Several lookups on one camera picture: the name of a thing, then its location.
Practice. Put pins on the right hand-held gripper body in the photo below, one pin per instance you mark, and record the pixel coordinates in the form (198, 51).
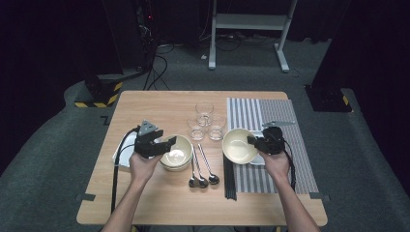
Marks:
(272, 141)

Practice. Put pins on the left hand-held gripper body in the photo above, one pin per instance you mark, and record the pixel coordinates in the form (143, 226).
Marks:
(145, 146)

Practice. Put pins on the cream bowl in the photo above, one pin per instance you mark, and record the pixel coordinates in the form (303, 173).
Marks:
(175, 169)
(180, 154)
(238, 148)

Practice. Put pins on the bundle of black chopsticks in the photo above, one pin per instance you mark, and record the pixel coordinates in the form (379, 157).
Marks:
(230, 183)

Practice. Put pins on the person's left hand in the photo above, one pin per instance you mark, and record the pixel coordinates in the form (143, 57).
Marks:
(141, 169)

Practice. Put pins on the person's right hand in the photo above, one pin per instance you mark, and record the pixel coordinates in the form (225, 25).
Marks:
(277, 167)

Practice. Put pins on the clear drinking glass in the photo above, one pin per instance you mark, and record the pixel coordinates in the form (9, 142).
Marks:
(217, 130)
(204, 111)
(196, 132)

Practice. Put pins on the striped woven placemat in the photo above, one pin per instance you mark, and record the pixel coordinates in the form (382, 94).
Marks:
(306, 161)

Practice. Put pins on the black base yellow mark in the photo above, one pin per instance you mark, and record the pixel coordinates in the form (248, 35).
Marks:
(325, 100)

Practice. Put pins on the black yellow striped base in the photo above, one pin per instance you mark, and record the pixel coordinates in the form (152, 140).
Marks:
(100, 92)

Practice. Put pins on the dark equipment rack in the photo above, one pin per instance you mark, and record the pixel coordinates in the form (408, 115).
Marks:
(145, 32)

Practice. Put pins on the white metal stand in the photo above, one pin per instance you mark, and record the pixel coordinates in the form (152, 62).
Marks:
(248, 22)

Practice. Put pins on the dark curtain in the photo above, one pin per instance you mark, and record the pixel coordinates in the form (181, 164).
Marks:
(48, 64)
(380, 64)

